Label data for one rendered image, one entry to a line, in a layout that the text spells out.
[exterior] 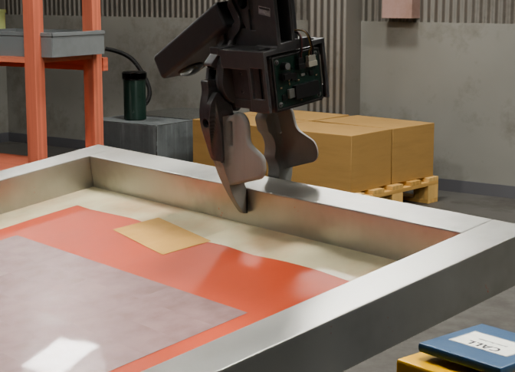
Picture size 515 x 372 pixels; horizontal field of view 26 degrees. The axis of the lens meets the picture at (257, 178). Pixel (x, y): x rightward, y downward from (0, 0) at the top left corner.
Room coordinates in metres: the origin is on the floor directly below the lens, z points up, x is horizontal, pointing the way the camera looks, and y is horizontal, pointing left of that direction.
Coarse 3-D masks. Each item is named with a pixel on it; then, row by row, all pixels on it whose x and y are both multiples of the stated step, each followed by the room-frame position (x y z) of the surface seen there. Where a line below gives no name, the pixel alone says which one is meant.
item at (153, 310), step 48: (96, 288) 0.86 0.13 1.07; (144, 288) 0.85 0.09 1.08; (192, 288) 0.84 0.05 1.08; (240, 288) 0.83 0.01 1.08; (288, 288) 0.82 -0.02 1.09; (0, 336) 0.78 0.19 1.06; (48, 336) 0.77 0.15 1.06; (96, 336) 0.76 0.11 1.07; (144, 336) 0.75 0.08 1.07; (192, 336) 0.74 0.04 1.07
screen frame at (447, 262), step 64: (0, 192) 1.12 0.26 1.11; (64, 192) 1.17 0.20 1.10; (128, 192) 1.14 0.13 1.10; (192, 192) 1.05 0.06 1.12; (256, 192) 0.98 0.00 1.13; (320, 192) 0.95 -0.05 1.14; (384, 256) 0.86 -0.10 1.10; (448, 256) 0.75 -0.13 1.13; (512, 256) 0.78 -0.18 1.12; (320, 320) 0.66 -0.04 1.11; (384, 320) 0.69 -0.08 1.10
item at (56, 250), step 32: (32, 224) 1.07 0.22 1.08; (64, 224) 1.06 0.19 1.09; (96, 224) 1.04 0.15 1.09; (128, 224) 1.03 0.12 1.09; (0, 256) 0.97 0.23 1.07; (32, 256) 0.96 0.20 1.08; (64, 256) 0.95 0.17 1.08; (96, 256) 0.95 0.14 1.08; (128, 256) 0.94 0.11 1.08; (0, 288) 0.89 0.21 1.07; (32, 288) 0.88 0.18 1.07
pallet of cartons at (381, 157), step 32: (192, 128) 7.09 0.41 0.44; (256, 128) 6.72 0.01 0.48; (320, 128) 6.60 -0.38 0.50; (352, 128) 6.60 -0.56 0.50; (384, 128) 6.60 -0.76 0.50; (416, 128) 6.75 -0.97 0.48; (320, 160) 6.39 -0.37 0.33; (352, 160) 6.26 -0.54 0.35; (384, 160) 6.52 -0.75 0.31; (416, 160) 6.75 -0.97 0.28; (352, 192) 6.26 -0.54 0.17; (384, 192) 6.46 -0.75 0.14; (416, 192) 6.86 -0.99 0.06
